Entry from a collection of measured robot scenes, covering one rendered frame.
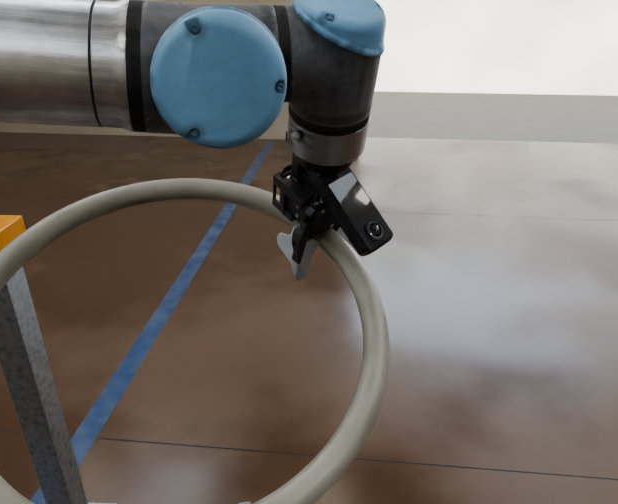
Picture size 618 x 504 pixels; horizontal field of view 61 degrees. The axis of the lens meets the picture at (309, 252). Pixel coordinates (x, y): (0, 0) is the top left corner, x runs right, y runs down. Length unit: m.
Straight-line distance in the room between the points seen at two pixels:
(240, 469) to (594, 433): 1.38
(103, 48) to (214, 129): 0.08
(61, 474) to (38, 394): 0.30
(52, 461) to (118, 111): 1.47
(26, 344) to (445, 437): 1.52
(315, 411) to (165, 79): 2.01
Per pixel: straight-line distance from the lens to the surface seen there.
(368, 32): 0.52
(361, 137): 0.59
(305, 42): 0.52
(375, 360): 0.59
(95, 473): 2.21
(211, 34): 0.36
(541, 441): 2.35
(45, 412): 1.66
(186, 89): 0.37
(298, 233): 0.66
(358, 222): 0.63
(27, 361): 1.56
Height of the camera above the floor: 1.57
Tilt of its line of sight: 27 degrees down
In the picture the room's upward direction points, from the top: straight up
